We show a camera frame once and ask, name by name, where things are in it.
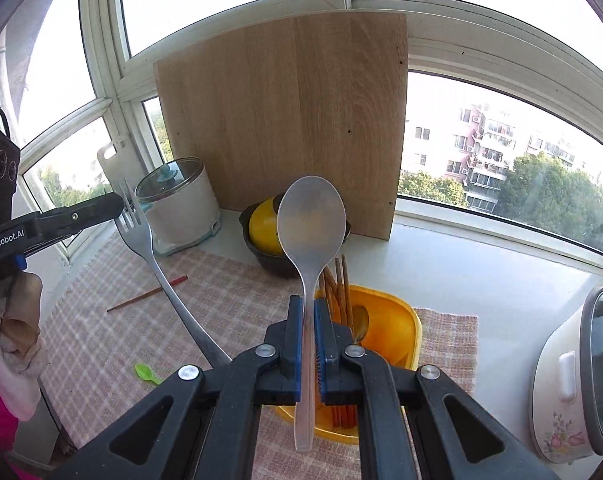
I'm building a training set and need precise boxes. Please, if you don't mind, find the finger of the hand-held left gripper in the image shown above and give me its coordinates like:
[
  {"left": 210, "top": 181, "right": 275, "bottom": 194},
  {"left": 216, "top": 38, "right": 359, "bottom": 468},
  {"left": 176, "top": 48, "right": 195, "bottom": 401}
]
[{"left": 24, "top": 192, "right": 127, "bottom": 253}]

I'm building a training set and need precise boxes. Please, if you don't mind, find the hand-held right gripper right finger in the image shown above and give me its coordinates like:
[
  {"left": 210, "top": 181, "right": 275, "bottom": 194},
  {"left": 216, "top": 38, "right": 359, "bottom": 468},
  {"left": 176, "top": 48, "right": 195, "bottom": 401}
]
[{"left": 314, "top": 299, "right": 562, "bottom": 480}]

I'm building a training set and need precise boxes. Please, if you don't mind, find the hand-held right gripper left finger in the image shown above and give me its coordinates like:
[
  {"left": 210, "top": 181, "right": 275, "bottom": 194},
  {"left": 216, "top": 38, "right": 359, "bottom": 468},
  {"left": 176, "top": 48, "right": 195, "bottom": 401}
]
[{"left": 56, "top": 295, "right": 305, "bottom": 480}]

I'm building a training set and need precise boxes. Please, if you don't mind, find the small metal spoon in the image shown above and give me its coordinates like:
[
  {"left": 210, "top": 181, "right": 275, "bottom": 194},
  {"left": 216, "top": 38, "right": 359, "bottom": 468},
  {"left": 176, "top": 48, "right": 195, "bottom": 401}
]
[{"left": 351, "top": 305, "right": 371, "bottom": 348}]

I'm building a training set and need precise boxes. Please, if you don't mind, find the red-tipped wooden chopstick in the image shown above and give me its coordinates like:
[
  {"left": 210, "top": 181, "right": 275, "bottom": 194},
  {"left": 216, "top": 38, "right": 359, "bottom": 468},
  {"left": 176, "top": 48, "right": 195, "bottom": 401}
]
[
  {"left": 324, "top": 274, "right": 351, "bottom": 428},
  {"left": 106, "top": 275, "right": 188, "bottom": 313},
  {"left": 327, "top": 280, "right": 357, "bottom": 428},
  {"left": 321, "top": 270, "right": 345, "bottom": 428}
]

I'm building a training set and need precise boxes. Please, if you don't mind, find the yellow plastic utensil holder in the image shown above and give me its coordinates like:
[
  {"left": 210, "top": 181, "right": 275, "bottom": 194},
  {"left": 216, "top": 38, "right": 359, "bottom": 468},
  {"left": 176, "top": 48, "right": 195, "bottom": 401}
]
[{"left": 276, "top": 284, "right": 423, "bottom": 447}]

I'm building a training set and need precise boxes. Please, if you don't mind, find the metal fork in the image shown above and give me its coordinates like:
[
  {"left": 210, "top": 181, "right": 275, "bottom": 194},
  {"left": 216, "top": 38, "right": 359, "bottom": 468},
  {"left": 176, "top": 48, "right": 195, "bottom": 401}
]
[{"left": 114, "top": 177, "right": 232, "bottom": 371}]

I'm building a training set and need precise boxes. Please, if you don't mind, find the translucent plastic spoon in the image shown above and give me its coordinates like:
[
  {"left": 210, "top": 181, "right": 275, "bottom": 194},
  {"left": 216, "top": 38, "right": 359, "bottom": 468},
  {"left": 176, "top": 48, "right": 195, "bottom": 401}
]
[{"left": 276, "top": 175, "right": 347, "bottom": 453}]

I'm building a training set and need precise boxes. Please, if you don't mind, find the person's left hand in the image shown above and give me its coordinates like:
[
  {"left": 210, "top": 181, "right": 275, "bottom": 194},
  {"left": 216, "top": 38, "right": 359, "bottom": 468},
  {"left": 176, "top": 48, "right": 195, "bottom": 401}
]
[{"left": 2, "top": 272, "right": 43, "bottom": 358}]

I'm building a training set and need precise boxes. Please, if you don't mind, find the white plastic cutting board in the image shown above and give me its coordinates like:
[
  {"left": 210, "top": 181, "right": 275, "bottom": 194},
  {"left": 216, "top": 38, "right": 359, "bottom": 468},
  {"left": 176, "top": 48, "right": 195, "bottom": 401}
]
[{"left": 96, "top": 140, "right": 148, "bottom": 196}]

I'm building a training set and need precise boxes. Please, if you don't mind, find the dark brown chopstick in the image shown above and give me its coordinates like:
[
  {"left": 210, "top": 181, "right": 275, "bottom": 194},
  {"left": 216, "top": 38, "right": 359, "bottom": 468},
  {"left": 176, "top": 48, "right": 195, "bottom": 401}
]
[
  {"left": 334, "top": 256, "right": 343, "bottom": 326},
  {"left": 341, "top": 254, "right": 353, "bottom": 330}
]

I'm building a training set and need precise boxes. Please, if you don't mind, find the pink checked table cloth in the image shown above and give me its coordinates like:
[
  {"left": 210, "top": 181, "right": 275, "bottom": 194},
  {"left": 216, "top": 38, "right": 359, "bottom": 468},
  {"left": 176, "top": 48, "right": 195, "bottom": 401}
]
[{"left": 39, "top": 232, "right": 479, "bottom": 480}]

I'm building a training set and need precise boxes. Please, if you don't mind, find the black clay pot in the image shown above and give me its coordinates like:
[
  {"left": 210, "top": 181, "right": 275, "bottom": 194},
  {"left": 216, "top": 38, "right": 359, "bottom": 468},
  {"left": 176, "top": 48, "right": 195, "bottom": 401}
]
[{"left": 239, "top": 195, "right": 352, "bottom": 278}]

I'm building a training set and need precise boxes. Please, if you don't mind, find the glass lid with teal knob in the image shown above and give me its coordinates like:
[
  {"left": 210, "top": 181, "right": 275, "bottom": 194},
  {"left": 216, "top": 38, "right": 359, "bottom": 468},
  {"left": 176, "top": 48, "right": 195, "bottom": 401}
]
[{"left": 135, "top": 156, "right": 203, "bottom": 203}]

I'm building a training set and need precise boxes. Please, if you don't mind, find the white electric cooking pot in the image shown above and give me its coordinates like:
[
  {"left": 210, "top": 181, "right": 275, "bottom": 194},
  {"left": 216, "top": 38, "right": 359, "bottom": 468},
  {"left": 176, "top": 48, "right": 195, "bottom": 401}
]
[{"left": 139, "top": 165, "right": 222, "bottom": 257}]

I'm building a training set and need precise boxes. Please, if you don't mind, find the yellow clay pot lid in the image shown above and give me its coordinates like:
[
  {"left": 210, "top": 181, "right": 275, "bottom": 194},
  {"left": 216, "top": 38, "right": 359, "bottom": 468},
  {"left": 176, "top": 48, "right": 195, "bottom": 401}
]
[{"left": 248, "top": 197, "right": 285, "bottom": 256}]

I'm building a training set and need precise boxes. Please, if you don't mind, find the green plastic spoon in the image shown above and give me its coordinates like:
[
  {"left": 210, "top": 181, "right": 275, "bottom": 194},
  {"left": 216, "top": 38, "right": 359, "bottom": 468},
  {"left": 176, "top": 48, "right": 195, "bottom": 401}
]
[{"left": 135, "top": 363, "right": 162, "bottom": 386}]

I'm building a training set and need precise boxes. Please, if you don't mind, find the large wooden board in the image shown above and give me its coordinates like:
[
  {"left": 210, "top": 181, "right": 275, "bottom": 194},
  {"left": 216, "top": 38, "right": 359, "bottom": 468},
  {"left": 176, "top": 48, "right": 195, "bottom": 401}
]
[{"left": 153, "top": 12, "right": 409, "bottom": 242}]

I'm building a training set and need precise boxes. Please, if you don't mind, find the white floral rice cooker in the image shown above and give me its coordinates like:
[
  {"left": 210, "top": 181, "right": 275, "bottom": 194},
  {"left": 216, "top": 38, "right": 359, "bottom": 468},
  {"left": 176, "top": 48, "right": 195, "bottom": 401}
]
[{"left": 531, "top": 284, "right": 603, "bottom": 466}]

